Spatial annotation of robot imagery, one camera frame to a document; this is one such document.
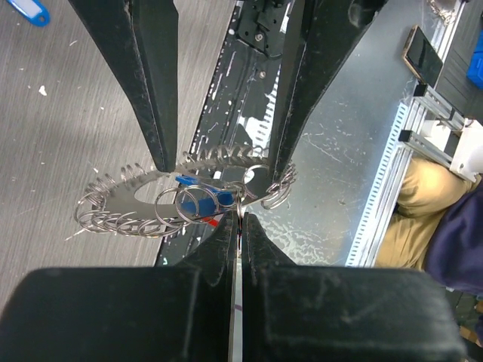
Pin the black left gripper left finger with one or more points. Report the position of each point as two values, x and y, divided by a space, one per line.
180 312

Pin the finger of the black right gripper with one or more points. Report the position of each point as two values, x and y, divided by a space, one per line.
319 38
139 42

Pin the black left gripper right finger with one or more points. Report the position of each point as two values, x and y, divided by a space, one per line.
318 313

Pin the black smartphone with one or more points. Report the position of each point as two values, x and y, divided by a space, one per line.
421 57

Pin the blue storage bin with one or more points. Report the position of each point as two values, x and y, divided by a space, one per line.
474 73

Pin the person in khaki trousers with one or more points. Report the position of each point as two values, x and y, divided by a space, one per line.
437 227

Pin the slotted cable duct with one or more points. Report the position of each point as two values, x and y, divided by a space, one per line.
368 222

